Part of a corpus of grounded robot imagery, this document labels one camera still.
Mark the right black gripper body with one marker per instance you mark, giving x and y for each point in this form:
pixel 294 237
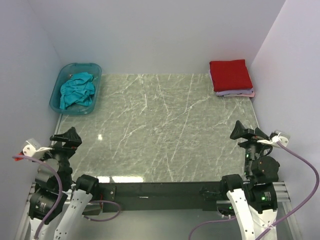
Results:
pixel 253 148

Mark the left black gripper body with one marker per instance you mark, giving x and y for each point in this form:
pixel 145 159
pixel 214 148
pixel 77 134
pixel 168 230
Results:
pixel 62 153

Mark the red t-shirt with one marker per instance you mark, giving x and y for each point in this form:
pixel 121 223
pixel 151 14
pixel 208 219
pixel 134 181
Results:
pixel 230 75

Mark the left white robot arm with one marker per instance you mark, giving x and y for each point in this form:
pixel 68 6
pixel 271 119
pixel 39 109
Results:
pixel 57 201

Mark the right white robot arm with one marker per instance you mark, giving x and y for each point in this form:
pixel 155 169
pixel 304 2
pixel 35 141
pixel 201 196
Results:
pixel 253 197

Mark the folded pink t-shirt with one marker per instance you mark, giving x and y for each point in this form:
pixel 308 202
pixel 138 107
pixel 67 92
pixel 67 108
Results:
pixel 251 95

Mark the folded lilac t-shirt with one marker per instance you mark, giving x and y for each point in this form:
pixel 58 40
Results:
pixel 227 92

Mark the teal crumpled t-shirt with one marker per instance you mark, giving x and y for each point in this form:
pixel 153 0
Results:
pixel 79 89

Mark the teal plastic basket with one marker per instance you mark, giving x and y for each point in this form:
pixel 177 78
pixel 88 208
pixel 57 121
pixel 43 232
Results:
pixel 64 75

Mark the black base beam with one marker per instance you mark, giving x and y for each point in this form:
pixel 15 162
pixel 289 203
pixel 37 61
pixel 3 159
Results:
pixel 153 196

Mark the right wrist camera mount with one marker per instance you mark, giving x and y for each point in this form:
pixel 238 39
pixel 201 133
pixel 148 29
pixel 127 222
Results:
pixel 276 139

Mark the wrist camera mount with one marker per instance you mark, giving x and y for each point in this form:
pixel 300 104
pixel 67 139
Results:
pixel 32 148
pixel 276 139

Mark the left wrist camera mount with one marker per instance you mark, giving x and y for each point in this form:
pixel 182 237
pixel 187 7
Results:
pixel 32 148

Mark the aluminium frame rail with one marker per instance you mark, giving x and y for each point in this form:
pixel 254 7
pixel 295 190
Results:
pixel 281 191

